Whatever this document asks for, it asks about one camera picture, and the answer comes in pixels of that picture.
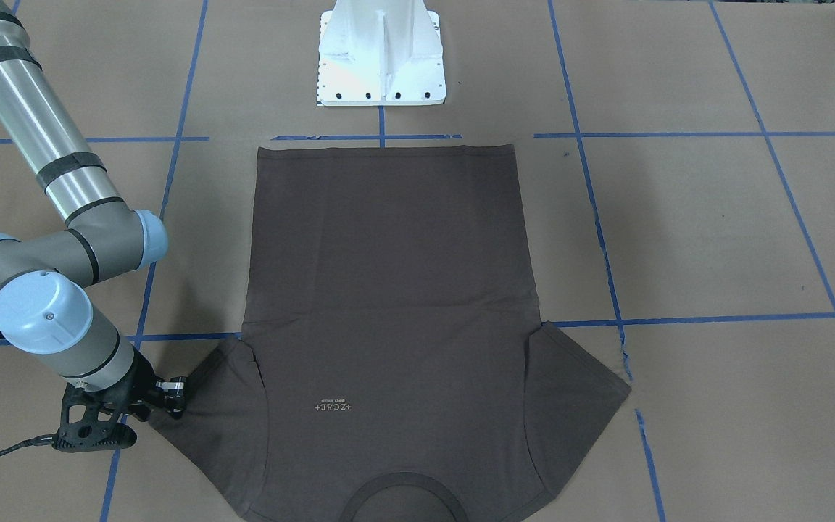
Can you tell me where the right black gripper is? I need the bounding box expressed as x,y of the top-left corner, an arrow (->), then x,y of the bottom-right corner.
102,353 -> 188,422

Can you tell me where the dark brown t-shirt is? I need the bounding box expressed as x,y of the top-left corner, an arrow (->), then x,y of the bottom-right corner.
152,145 -> 630,521

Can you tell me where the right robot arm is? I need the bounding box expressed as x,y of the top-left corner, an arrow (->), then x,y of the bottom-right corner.
0,1 -> 185,418

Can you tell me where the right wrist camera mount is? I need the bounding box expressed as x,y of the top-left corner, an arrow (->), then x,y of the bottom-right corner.
51,384 -> 137,453

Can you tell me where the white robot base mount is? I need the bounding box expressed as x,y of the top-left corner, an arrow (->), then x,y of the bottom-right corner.
316,1 -> 447,107

